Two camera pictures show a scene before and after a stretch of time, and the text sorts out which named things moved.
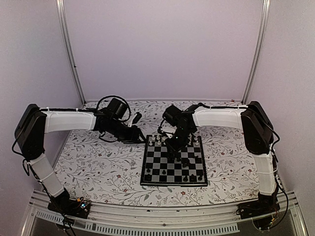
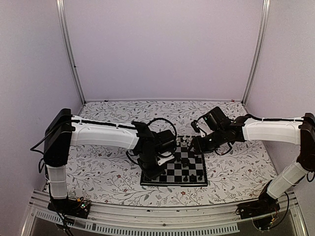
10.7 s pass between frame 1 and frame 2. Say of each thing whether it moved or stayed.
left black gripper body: moved
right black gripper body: moved
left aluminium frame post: stayed
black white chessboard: stayed
